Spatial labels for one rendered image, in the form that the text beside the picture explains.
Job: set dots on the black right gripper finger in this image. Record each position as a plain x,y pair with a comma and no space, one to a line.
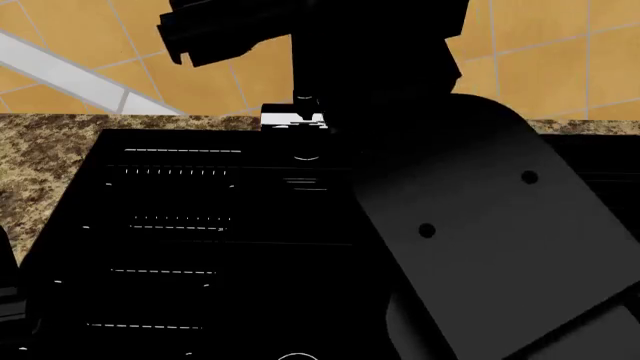
220,39

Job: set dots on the black stovetop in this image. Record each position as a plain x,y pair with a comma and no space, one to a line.
200,240

